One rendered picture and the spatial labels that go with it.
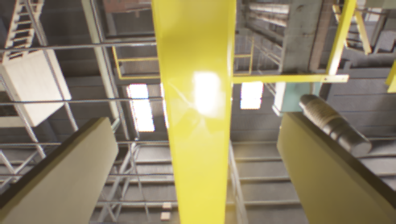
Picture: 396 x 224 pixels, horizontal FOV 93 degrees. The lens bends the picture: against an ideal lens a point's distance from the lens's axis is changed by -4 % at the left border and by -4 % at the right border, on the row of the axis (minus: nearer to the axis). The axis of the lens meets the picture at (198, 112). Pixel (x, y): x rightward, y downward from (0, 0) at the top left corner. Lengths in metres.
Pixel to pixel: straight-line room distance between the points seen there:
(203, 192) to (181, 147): 0.06
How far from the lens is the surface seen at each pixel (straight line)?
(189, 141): 0.16
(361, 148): 1.49
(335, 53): 1.77
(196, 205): 0.22
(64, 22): 12.99
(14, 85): 8.75
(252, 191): 11.85
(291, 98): 2.07
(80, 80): 12.62
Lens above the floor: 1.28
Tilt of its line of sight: 29 degrees up
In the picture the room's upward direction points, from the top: 178 degrees clockwise
